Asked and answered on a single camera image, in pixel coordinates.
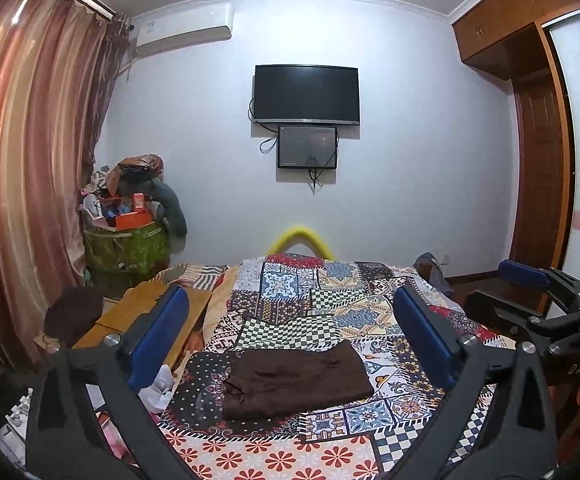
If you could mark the wooden bedside table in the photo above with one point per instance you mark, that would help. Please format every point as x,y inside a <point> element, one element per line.
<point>124,305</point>

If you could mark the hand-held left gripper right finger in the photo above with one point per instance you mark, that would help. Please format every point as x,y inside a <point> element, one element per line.
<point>425,332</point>

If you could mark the pink printed cloth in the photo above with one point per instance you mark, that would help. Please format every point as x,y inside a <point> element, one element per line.
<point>114,437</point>

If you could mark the pink striped curtain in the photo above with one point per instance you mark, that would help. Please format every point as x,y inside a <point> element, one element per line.
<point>29,135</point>

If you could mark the wooden door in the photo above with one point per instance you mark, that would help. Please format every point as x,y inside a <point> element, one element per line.
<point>540,170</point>

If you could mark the grey backpack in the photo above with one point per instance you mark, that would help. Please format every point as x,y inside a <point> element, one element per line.
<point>432,272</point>

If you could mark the brown shorts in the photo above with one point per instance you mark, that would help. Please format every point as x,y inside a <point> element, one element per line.
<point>290,380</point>

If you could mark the patchwork printed blanket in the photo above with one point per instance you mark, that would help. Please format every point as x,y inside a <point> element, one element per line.
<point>320,285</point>

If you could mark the yellow bed sheet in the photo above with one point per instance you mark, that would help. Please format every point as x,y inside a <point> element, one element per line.
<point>224,300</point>

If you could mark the striped bed sheet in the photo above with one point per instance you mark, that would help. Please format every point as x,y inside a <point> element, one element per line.
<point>194,275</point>

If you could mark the small red box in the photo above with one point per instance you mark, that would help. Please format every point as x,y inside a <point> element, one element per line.
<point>139,202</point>

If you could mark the orange box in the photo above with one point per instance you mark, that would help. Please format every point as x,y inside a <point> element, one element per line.
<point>134,220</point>

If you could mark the white plastic bag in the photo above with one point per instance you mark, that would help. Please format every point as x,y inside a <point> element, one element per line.
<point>159,390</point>

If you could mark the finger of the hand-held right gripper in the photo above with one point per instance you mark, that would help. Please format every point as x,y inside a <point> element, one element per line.
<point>525,272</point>
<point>495,310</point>

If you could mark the dark brown cloth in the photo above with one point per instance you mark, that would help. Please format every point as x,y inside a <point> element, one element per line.
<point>74,310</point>

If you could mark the white air conditioner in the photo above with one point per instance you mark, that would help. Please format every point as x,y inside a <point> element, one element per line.
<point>184,27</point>

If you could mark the wooden wardrobe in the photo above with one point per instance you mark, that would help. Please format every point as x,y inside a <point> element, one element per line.
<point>510,15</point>

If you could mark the green printed bag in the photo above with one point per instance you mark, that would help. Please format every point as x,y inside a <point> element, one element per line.
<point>134,250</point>

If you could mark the white paper clutter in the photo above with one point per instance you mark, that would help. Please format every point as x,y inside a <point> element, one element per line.
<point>19,425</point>

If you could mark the small wall monitor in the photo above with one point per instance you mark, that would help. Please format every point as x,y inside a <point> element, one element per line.
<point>307,146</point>

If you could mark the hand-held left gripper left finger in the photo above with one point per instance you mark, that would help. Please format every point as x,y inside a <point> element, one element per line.
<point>162,332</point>

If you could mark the pile of clothes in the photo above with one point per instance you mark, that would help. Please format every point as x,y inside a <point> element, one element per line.
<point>134,165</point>

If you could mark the black wall television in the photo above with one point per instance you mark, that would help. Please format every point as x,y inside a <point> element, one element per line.
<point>305,92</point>

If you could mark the yellow hoop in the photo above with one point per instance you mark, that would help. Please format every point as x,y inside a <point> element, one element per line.
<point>300,234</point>

